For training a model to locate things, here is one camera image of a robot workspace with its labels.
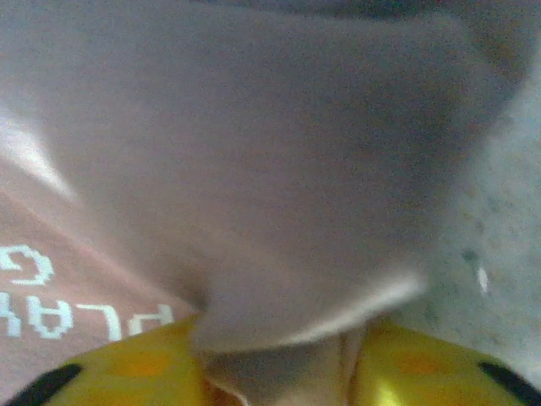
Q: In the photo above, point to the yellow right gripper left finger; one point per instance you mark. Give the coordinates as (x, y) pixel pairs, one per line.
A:
(127, 372)

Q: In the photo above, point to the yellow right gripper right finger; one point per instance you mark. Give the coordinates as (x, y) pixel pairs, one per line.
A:
(422, 372)

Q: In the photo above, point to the pink t-shirt with white lettering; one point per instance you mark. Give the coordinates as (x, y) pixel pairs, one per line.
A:
(253, 169)

